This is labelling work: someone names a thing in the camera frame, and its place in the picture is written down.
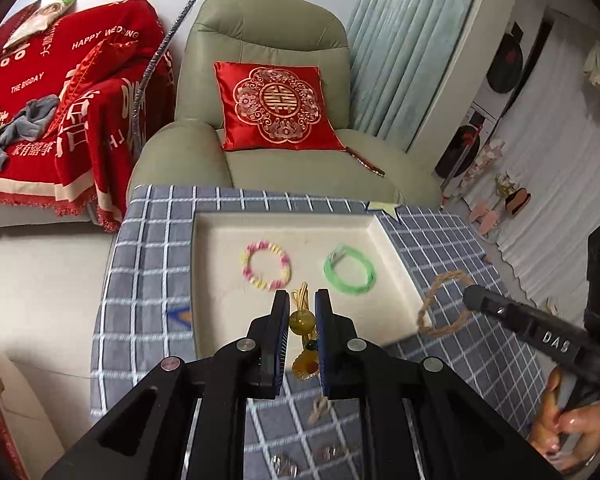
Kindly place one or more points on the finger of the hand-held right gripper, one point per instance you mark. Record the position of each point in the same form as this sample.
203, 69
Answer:
490, 305

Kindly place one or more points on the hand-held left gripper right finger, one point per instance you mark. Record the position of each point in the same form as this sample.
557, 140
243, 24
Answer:
324, 340

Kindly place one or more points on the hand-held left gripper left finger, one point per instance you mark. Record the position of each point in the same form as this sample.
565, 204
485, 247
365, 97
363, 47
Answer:
279, 332

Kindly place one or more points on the gold hairpin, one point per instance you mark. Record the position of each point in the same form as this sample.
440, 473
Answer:
300, 296

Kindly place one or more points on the white jewelry tray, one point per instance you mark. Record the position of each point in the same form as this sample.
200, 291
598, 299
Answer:
220, 285

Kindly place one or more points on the person's right hand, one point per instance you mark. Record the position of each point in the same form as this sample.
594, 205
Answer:
580, 425

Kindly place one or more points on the pink slipper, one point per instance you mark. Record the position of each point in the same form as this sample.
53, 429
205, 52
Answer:
479, 210
492, 224

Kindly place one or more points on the black and orange shoe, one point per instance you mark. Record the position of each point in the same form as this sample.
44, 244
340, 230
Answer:
517, 201

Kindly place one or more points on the grey checkered mat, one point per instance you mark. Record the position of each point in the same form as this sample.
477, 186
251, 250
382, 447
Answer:
145, 270

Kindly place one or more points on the red decorated stick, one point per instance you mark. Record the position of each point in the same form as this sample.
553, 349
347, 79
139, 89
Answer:
365, 161

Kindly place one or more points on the red embroidered cushion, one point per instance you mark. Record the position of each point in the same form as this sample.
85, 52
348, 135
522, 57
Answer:
275, 100

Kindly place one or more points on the teal curtain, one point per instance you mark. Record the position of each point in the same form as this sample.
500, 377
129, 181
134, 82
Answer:
405, 35

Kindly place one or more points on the curved floor lamp pole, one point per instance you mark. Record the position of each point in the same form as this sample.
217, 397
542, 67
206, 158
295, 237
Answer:
152, 67

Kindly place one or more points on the pale sofa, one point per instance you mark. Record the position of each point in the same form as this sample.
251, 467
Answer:
5, 216

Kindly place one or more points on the green leather armchair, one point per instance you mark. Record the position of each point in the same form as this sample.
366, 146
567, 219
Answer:
280, 25

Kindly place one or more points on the grey cloth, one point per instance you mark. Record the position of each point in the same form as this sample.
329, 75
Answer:
30, 120

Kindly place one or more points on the red printed blanket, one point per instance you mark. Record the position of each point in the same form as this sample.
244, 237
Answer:
105, 25

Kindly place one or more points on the photo print pillow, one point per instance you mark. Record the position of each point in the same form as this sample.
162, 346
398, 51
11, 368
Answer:
45, 15

